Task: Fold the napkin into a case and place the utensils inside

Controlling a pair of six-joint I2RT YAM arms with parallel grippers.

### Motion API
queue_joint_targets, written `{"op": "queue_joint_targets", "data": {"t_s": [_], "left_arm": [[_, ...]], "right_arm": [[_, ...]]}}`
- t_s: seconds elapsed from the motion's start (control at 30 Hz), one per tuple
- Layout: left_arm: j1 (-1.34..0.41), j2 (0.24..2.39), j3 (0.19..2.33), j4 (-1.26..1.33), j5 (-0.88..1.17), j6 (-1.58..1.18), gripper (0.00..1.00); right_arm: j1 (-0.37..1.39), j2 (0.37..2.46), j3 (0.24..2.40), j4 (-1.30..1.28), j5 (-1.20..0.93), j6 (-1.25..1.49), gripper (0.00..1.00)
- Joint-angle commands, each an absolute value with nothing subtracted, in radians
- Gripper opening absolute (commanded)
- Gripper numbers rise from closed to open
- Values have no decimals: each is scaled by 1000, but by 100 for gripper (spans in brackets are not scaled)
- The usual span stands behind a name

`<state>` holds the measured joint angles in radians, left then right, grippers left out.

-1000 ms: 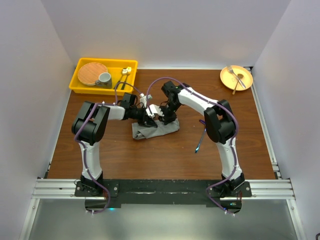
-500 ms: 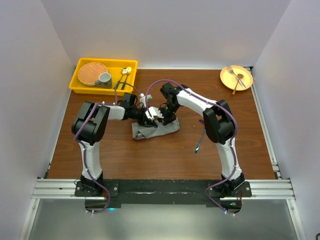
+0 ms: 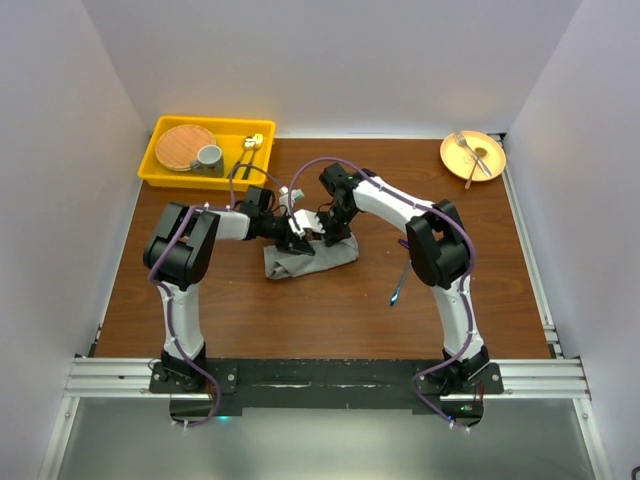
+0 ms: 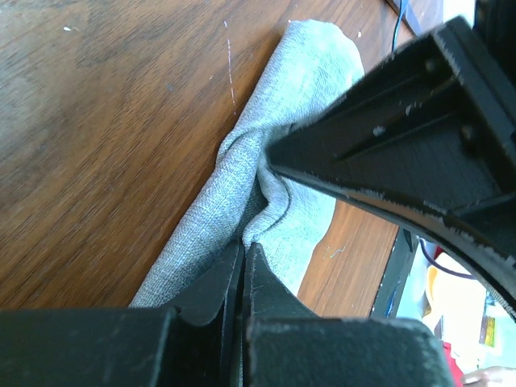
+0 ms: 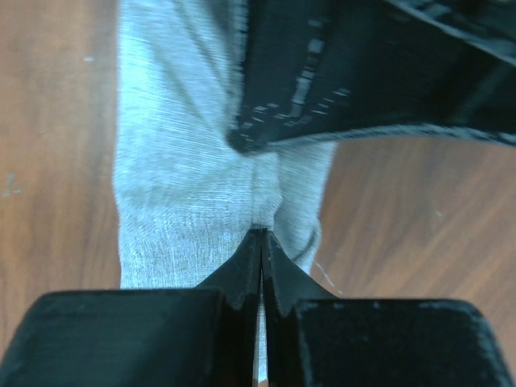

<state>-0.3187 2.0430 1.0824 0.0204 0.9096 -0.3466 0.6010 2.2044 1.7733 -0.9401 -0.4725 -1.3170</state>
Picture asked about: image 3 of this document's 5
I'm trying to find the silver knife on plate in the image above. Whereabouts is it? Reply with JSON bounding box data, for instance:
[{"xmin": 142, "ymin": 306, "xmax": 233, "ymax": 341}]
[{"xmin": 465, "ymin": 147, "xmax": 487, "ymax": 190}]

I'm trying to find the blue metallic fork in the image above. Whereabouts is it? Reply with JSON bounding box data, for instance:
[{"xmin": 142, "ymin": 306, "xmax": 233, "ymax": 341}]
[{"xmin": 389, "ymin": 260, "xmax": 411, "ymax": 307}]

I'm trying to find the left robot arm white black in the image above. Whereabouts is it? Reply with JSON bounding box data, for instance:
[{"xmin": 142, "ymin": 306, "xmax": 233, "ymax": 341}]
[{"xmin": 143, "ymin": 187, "xmax": 315, "ymax": 392}]

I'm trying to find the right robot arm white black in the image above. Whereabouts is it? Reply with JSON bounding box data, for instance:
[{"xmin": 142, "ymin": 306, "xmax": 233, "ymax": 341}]
[{"xmin": 319, "ymin": 163, "xmax": 489, "ymax": 393}]

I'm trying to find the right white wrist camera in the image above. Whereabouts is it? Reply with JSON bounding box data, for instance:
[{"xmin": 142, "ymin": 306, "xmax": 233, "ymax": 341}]
[{"xmin": 288, "ymin": 209, "xmax": 325, "ymax": 238}]

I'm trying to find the grey cloth napkin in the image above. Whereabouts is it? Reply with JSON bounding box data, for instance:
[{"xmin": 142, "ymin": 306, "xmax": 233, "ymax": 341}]
[{"xmin": 263, "ymin": 235, "xmax": 359, "ymax": 280}]

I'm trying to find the gold spoon black handle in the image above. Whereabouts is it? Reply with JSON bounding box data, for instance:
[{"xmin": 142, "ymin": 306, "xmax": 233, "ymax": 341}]
[{"xmin": 227, "ymin": 135, "xmax": 257, "ymax": 179}]

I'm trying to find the grey ceramic mug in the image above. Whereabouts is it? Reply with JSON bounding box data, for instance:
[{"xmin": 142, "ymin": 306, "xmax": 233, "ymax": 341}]
[{"xmin": 190, "ymin": 144, "xmax": 224, "ymax": 178}]

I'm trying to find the silver fork on plate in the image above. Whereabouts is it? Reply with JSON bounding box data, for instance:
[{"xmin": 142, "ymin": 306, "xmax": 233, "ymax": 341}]
[{"xmin": 454, "ymin": 131, "xmax": 492, "ymax": 177}]

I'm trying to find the yellow plastic bin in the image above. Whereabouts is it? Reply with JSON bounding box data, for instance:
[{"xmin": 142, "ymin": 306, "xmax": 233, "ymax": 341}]
[{"xmin": 138, "ymin": 115, "xmax": 276, "ymax": 191}]

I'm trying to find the tan round plate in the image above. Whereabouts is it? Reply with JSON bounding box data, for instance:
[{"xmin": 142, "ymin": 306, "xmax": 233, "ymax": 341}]
[{"xmin": 439, "ymin": 130, "xmax": 507, "ymax": 183}]

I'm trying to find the round wooden plate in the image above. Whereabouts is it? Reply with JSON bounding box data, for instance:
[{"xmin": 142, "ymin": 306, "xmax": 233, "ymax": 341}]
[{"xmin": 154, "ymin": 124, "xmax": 217, "ymax": 171}]

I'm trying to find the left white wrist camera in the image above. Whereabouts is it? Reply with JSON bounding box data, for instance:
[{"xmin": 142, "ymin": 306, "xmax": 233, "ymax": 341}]
[{"xmin": 278, "ymin": 186, "xmax": 305, "ymax": 208}]

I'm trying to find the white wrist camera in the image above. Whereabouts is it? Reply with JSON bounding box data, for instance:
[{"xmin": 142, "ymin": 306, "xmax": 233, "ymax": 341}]
[
  {"xmin": 278, "ymin": 186, "xmax": 305, "ymax": 208},
  {"xmin": 288, "ymin": 209, "xmax": 325, "ymax": 238}
]

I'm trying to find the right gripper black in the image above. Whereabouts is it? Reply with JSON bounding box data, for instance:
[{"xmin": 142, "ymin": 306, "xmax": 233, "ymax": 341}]
[{"xmin": 309, "ymin": 203, "xmax": 358, "ymax": 246}]

